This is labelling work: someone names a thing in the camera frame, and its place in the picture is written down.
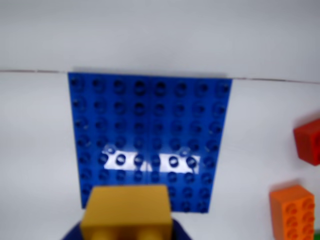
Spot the red 2x2 building block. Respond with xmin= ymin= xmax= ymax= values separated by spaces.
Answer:
xmin=293 ymin=117 xmax=320 ymax=166

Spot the yellow 2x2 building block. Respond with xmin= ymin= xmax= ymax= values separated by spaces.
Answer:
xmin=80 ymin=184 xmax=174 ymax=240

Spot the blue 8x8 studded baseplate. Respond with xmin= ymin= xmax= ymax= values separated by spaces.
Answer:
xmin=67 ymin=71 xmax=233 ymax=215

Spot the orange 2x4 building block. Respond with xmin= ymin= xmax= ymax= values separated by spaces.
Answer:
xmin=269 ymin=184 xmax=316 ymax=240

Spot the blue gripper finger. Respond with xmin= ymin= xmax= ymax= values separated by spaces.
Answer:
xmin=60 ymin=219 xmax=84 ymax=240
xmin=171 ymin=218 xmax=194 ymax=240

